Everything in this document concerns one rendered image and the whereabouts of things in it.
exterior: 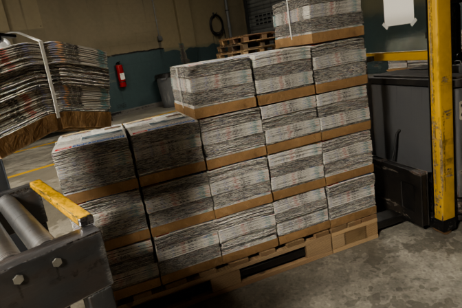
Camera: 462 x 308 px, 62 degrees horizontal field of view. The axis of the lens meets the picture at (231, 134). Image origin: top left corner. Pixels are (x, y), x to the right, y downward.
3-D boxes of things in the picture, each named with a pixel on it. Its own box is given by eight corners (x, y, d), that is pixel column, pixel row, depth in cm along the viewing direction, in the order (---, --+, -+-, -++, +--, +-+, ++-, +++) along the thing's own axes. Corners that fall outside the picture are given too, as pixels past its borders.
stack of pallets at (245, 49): (260, 89, 933) (254, 34, 904) (291, 88, 864) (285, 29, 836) (221, 100, 846) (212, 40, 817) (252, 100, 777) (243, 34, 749)
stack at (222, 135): (98, 289, 197) (58, 135, 178) (296, 225, 232) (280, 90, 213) (100, 339, 161) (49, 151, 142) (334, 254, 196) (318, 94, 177)
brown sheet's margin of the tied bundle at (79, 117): (52, 130, 127) (51, 117, 127) (112, 126, 112) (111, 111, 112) (3, 132, 113) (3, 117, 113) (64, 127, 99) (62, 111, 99)
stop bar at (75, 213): (42, 184, 112) (40, 178, 112) (96, 222, 79) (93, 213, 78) (30, 188, 110) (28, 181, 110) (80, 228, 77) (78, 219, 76)
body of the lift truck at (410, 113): (370, 189, 266) (361, 75, 249) (430, 170, 283) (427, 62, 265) (458, 227, 202) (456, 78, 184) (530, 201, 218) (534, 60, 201)
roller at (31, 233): (9, 213, 110) (19, 197, 111) (56, 270, 74) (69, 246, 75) (-8, 207, 107) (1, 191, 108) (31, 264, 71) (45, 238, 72)
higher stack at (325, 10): (295, 225, 232) (268, 5, 203) (337, 212, 241) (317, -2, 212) (333, 254, 196) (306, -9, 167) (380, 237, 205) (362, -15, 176)
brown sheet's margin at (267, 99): (230, 99, 204) (229, 91, 203) (278, 89, 213) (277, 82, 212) (260, 105, 169) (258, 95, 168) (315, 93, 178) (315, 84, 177)
